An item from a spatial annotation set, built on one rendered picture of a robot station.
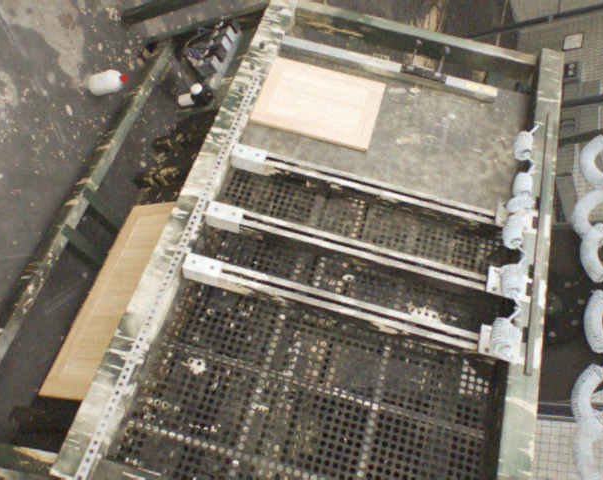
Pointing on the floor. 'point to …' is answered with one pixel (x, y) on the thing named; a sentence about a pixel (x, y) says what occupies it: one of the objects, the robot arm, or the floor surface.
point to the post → (154, 10)
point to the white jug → (106, 82)
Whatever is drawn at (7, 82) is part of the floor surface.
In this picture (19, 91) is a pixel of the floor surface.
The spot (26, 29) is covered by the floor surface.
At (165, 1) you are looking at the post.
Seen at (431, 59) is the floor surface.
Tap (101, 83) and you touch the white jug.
